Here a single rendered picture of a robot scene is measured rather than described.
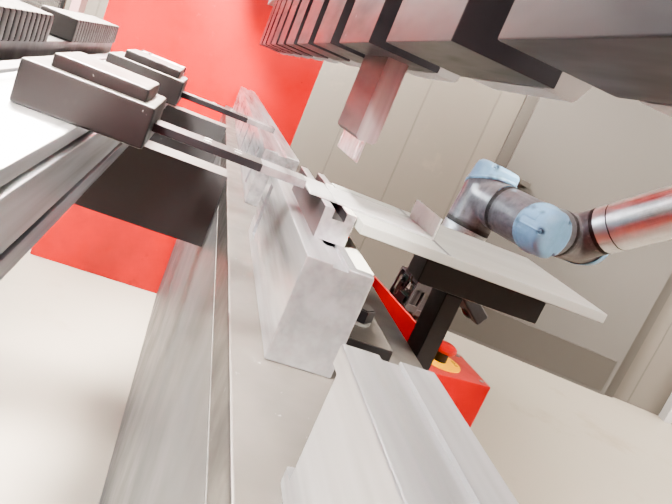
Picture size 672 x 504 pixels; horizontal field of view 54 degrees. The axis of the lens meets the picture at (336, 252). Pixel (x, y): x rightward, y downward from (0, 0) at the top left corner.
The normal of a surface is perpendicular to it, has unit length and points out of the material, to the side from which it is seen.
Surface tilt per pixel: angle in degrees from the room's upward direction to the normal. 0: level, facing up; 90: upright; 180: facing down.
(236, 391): 0
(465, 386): 90
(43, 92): 90
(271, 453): 0
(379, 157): 90
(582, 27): 90
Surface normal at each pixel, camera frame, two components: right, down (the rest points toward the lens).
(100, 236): 0.16, 0.29
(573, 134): -0.04, 0.22
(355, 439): -0.91, -0.32
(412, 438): 0.38, -0.90
